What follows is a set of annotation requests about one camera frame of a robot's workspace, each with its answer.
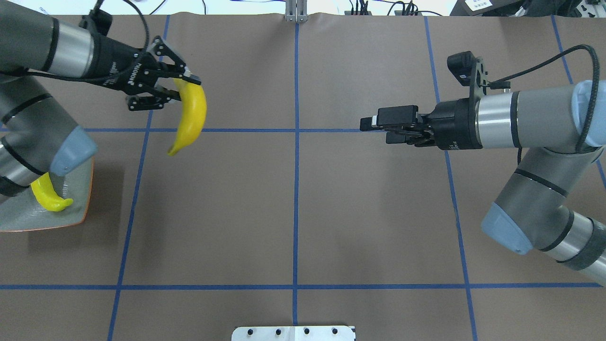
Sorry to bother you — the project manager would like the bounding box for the grey aluminium frame post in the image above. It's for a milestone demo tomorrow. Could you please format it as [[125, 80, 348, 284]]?
[[284, 0, 309, 24]]

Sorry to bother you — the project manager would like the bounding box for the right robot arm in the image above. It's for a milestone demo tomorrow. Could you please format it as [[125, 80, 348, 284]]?
[[359, 80, 605, 286]]

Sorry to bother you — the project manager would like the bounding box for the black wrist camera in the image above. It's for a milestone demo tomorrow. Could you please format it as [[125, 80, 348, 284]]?
[[446, 51, 489, 99], [78, 8, 113, 36]]

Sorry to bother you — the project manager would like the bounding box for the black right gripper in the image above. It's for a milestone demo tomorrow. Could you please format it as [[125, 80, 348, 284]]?
[[359, 99, 483, 151]]

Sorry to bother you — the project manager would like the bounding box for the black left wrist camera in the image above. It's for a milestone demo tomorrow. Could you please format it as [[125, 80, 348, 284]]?
[[78, 8, 113, 36]]

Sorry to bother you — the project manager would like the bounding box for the square grey-blue plate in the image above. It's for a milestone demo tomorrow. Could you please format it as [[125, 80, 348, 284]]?
[[0, 158, 94, 232]]

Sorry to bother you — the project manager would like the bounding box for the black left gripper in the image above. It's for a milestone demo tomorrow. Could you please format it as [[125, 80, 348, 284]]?
[[88, 35, 201, 111]]

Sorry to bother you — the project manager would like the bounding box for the white metal base plate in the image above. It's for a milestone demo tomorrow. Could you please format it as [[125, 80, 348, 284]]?
[[231, 325, 356, 341]]

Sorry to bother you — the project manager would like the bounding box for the greenish yellow banana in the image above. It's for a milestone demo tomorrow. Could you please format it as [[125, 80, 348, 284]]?
[[30, 172, 73, 212]]

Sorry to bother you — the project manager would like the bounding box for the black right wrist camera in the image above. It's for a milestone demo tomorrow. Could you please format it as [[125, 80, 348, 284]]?
[[446, 51, 489, 99]]

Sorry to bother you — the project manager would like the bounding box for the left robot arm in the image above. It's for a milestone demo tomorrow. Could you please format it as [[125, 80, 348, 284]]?
[[0, 0, 207, 202]]

